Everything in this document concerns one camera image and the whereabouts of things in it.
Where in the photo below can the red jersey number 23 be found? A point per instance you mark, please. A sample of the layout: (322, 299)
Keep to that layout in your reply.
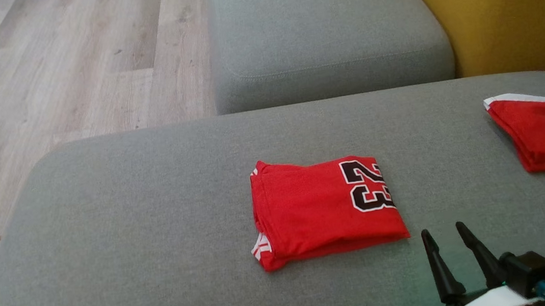
(310, 210)

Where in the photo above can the grey sofa ottoman cushion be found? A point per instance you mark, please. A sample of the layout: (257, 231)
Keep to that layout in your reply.
(131, 215)

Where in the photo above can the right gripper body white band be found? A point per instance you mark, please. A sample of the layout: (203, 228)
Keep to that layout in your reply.
(489, 302)

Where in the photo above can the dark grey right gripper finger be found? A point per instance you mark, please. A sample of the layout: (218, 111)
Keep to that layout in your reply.
(442, 272)
(482, 257)

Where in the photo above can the grey sofa seat cushion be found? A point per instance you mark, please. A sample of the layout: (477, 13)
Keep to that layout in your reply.
(320, 29)

